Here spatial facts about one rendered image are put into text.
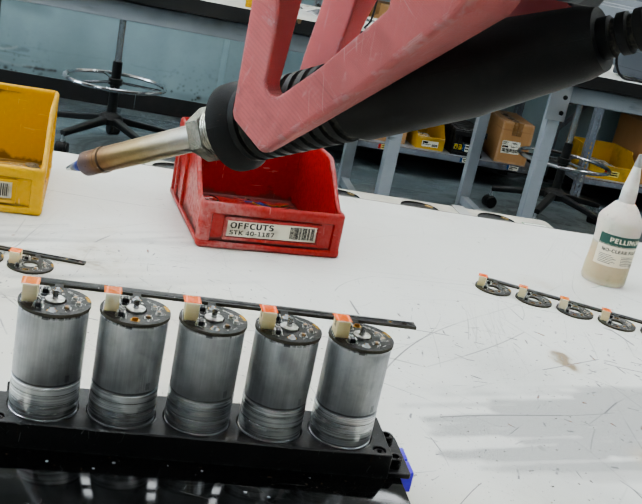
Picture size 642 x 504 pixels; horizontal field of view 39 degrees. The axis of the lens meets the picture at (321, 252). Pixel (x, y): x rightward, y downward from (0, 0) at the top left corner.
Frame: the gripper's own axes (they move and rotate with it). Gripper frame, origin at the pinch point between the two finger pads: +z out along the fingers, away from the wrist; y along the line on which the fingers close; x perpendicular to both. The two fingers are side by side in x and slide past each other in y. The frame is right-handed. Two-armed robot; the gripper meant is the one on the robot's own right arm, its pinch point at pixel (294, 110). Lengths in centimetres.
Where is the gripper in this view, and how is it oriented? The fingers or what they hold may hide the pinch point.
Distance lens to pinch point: 24.5
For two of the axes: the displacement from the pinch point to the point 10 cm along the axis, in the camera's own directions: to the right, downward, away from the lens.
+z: -5.6, 6.4, 5.2
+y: -5.8, 1.5, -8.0
